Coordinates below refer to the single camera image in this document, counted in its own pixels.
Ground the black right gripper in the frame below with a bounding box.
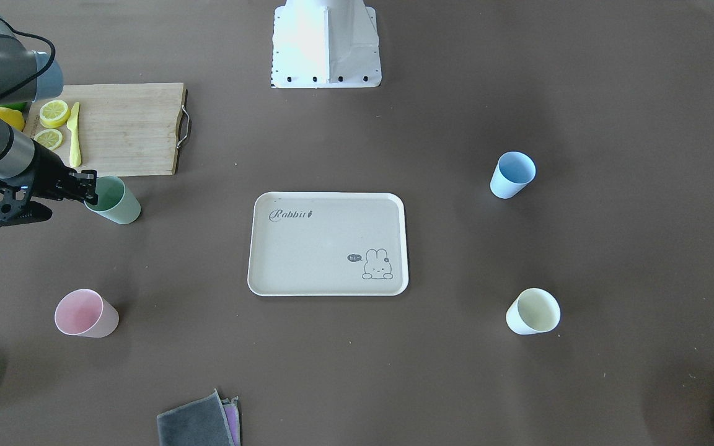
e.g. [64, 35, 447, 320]
[19, 142, 99, 205]

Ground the green cup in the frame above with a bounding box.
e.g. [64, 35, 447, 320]
[84, 176, 141, 225]

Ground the pink cup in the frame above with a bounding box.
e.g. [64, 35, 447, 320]
[54, 289, 120, 338]

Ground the light blue cup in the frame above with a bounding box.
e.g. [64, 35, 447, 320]
[490, 151, 537, 199]

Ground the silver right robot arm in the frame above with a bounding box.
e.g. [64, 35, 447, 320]
[0, 14, 97, 203]

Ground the cream rabbit tray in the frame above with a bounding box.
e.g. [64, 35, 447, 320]
[247, 191, 409, 297]

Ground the yellow plastic knife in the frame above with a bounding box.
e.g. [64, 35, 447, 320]
[66, 102, 82, 168]

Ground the lemon slice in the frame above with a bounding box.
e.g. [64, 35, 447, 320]
[33, 129, 64, 151]
[38, 99, 71, 129]

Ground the whole yellow lemon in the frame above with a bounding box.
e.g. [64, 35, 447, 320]
[0, 107, 25, 131]

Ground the green lime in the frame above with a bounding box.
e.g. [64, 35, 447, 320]
[0, 102, 28, 112]

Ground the grey folded cloth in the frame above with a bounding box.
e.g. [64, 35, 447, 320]
[156, 390, 242, 445]

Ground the cream cup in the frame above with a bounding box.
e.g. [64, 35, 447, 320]
[505, 288, 562, 335]

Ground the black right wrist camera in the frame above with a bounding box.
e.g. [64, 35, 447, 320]
[0, 180, 52, 228]

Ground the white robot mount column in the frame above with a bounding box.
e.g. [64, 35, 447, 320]
[270, 1, 382, 89]

